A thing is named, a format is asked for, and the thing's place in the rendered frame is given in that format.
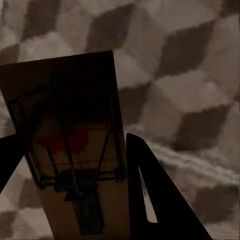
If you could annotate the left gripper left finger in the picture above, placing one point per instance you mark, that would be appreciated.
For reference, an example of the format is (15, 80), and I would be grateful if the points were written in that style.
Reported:
(11, 152)

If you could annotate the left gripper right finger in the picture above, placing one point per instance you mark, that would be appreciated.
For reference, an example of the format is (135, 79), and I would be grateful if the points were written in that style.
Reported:
(176, 220)

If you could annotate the mousetrap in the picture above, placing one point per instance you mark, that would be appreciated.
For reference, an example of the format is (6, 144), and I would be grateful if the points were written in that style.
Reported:
(66, 113)

